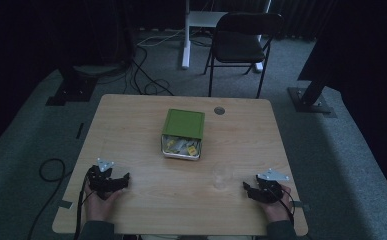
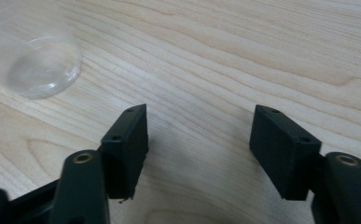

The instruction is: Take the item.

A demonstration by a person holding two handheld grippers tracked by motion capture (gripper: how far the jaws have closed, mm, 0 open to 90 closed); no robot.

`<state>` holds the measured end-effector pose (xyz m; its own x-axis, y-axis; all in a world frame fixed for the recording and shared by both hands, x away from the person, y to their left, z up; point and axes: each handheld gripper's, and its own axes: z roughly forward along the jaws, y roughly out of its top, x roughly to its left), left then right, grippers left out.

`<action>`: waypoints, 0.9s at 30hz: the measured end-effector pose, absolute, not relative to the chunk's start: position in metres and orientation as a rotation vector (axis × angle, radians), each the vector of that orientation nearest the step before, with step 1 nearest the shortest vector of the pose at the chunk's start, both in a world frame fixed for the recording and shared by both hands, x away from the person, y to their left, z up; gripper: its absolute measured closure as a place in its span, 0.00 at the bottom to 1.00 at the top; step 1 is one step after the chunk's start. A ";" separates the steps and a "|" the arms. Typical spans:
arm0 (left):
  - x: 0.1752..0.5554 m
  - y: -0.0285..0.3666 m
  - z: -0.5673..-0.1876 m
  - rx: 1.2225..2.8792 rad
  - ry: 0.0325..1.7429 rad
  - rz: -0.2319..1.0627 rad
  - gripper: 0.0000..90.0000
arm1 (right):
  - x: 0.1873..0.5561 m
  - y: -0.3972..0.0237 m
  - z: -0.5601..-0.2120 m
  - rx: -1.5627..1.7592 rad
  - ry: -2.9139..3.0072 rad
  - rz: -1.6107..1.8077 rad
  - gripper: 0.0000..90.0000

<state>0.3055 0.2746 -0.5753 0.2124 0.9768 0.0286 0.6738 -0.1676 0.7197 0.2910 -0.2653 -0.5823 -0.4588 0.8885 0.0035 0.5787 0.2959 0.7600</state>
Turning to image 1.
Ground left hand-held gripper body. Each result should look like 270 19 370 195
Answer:
86 157 126 201

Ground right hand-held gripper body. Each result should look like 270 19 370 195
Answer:
253 167 290 205

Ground person's right hand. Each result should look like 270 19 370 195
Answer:
260 185 294 224

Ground person's left hand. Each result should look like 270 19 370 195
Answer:
83 182 125 223

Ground clear glass cup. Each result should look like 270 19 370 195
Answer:
212 162 236 191

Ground metal tin box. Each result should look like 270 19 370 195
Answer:
160 133 203 162

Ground pile of tea bags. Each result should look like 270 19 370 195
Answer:
162 135 201 157

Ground black folding chair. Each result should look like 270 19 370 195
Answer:
203 12 285 99

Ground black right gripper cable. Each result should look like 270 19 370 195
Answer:
279 184 298 231

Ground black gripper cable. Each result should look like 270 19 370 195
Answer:
279 184 298 231
73 178 92 240

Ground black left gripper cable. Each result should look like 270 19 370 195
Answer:
73 178 92 240

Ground black looped floor cable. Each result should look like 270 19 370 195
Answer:
26 157 74 240

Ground black stand with base plate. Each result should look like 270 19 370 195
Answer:
45 64 99 107
287 74 338 119

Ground black tangled floor cables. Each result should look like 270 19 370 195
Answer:
97 44 176 98

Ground white floor cable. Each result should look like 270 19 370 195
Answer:
136 28 186 48

